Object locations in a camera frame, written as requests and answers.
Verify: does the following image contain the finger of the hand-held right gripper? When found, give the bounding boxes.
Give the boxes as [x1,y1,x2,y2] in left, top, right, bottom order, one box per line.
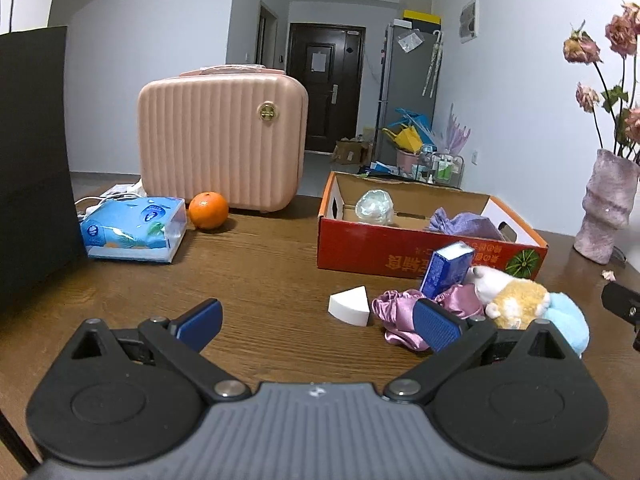
[601,282,640,351]

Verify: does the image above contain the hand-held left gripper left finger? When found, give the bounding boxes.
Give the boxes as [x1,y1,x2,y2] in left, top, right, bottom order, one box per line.
[69,298,252,403]

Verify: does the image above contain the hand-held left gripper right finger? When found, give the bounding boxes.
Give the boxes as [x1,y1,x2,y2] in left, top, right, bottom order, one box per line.
[384,298,568,404]

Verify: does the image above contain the pink satin scrunchie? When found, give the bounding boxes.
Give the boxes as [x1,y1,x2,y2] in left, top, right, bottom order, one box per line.
[371,283,488,352]

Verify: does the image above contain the light blue plush toy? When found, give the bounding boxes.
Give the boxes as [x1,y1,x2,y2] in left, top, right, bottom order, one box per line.
[542,291,591,358]

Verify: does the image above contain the yellow and white plush toy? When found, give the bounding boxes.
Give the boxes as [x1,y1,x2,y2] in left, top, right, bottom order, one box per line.
[470,266,551,331]

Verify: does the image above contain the white wedge sponge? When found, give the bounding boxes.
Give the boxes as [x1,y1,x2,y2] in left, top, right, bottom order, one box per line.
[328,285,372,327]

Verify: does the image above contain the red cardboard box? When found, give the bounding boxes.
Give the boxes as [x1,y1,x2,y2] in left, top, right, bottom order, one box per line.
[316,171,549,282]

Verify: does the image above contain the purple knitted cloth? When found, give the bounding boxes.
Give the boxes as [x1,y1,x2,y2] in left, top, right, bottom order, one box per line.
[424,207,507,242]

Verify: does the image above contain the clear plastic bag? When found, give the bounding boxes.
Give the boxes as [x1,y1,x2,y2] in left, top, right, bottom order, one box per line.
[355,189,396,226]

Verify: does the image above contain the small blue carton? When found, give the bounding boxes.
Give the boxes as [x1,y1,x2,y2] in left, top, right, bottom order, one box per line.
[419,241,476,301]

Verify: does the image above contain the pink textured vase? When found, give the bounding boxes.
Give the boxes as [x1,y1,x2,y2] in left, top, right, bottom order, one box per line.
[573,148,640,265]

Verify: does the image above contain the orange fruit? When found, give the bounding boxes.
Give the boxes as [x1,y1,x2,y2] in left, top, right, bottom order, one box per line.
[188,191,230,231]

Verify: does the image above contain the blue tissue pack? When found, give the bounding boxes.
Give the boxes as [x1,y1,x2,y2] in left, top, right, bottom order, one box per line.
[80,196,188,264]

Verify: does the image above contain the metal cart with bottles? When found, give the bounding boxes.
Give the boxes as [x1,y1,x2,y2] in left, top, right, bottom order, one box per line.
[415,145,466,188]

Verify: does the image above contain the pink bucket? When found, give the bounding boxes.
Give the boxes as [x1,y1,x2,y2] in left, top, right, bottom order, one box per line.
[396,149,421,176]

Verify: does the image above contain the pile of books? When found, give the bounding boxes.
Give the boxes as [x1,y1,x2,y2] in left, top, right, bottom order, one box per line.
[357,160,401,176]

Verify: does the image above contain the pink ribbed suitcase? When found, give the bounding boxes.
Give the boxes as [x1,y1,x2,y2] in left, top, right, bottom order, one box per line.
[137,64,309,213]

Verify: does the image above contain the brown cardboard box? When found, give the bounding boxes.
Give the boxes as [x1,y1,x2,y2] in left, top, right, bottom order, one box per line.
[331,137,373,166]

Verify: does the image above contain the purple feather decoration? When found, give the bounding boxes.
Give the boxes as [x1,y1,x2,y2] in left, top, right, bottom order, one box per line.
[432,104,472,156]

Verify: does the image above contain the blue folded rack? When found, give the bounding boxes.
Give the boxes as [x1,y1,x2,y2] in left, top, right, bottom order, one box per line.
[393,107,433,133]

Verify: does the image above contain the black paper bag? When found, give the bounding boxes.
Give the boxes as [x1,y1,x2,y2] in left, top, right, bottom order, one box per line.
[0,0,87,313]

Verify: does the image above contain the dark brown entrance door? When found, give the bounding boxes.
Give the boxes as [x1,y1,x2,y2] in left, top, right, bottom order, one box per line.
[286,22,367,155]

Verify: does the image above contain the grey refrigerator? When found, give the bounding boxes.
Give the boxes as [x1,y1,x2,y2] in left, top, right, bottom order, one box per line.
[376,19,443,171]

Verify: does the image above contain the hanging white umbrellas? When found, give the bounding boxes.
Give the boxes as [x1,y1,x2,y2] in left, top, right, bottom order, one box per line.
[422,30,445,98]

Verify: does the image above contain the bunch of dried roses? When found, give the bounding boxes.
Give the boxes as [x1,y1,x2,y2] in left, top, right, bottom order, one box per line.
[563,2,640,163]

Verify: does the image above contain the yellow flat box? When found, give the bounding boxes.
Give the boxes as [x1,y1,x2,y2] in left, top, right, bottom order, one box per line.
[403,9,443,25]

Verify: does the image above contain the white charger cable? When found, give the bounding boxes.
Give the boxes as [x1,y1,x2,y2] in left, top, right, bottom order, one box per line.
[74,184,148,218]

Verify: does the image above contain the side room door frame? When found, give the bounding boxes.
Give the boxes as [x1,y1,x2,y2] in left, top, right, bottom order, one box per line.
[255,0,278,68]

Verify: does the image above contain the white wall panel box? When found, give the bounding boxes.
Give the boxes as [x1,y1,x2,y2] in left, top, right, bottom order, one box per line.
[458,0,481,43]

